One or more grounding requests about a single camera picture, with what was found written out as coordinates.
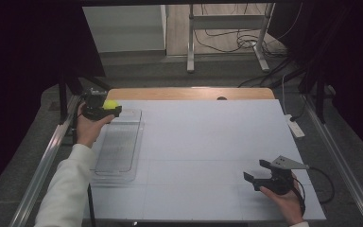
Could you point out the dark curtain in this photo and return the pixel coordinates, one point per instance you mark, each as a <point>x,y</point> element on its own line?
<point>22,78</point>
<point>353,63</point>

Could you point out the white board sheet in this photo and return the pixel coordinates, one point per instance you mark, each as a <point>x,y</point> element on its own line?
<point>201,142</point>

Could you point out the white cabinet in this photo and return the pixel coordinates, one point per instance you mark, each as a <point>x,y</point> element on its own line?
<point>123,28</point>

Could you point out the black stand legs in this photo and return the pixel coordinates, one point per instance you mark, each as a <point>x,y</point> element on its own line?
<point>320,101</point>
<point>63,97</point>

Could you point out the person's left hand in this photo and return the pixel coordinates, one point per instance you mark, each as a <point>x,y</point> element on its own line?
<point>88,130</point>

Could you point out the clear plastic container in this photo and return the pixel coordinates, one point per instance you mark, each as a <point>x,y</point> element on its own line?
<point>119,142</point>

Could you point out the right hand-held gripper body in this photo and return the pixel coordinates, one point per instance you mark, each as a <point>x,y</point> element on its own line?
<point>279,179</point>

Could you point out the white power strip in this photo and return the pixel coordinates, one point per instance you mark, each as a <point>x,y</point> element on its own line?
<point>294,126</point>

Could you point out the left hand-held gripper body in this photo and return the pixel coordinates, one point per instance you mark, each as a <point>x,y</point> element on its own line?
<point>93,108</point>

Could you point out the yellow tennis ball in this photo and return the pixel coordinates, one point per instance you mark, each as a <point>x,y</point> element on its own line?
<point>110,104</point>

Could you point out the grey metal stand frame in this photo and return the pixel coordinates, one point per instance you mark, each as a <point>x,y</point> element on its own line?
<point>190,38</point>

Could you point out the aluminium rail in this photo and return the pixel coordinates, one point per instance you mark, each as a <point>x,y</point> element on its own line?
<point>337,160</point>
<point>41,170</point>

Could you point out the person's right hand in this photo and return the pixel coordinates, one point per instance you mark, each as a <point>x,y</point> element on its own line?
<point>286,203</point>

